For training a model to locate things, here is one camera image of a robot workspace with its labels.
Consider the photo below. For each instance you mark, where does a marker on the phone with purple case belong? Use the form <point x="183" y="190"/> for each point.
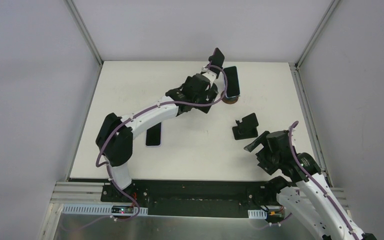
<point x="217" y="58"/>

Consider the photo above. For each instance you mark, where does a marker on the black pole phone stand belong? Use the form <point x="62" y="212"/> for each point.
<point x="212" y="71"/>

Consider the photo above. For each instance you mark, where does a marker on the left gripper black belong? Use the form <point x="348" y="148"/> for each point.
<point x="212" y="96"/>

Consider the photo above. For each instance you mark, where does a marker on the brown round phone stand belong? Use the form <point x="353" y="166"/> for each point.
<point x="230" y="100"/>

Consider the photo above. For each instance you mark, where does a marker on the white cable duct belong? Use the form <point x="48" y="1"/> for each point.
<point x="104" y="210"/>
<point x="257" y="214"/>

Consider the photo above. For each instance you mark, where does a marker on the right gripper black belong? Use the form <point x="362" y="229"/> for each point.
<point x="263" y="156"/>

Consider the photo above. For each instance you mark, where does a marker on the aluminium frame post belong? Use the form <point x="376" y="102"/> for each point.
<point x="332" y="7"/>
<point x="78" y="20"/>

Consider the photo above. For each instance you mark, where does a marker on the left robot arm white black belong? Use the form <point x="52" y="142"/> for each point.
<point x="117" y="133"/>

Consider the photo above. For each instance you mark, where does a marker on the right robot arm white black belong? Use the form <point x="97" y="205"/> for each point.
<point x="302" y="188"/>

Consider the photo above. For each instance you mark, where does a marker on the right white cable duct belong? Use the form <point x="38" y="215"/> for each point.
<point x="257" y="214"/>

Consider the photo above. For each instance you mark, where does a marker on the right aluminium frame post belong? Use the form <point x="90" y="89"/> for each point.
<point x="332" y="7"/>

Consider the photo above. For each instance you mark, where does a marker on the phone with lavender case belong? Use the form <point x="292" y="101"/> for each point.
<point x="153" y="136"/>

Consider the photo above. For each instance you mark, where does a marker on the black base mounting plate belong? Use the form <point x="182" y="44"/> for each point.
<point x="181" y="198"/>

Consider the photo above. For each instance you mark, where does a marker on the phone with blue case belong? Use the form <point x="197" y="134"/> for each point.
<point x="233" y="86"/>

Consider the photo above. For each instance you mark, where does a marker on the black wedge phone stand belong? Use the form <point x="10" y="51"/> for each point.
<point x="246" y="128"/>

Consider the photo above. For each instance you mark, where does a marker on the aluminium front rail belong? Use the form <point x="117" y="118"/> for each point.
<point x="77" y="192"/>

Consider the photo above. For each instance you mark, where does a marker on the left aluminium frame post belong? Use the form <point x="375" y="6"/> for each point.
<point x="78" y="20"/>

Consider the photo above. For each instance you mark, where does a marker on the left white cable duct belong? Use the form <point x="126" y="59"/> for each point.
<point x="104" y="210"/>

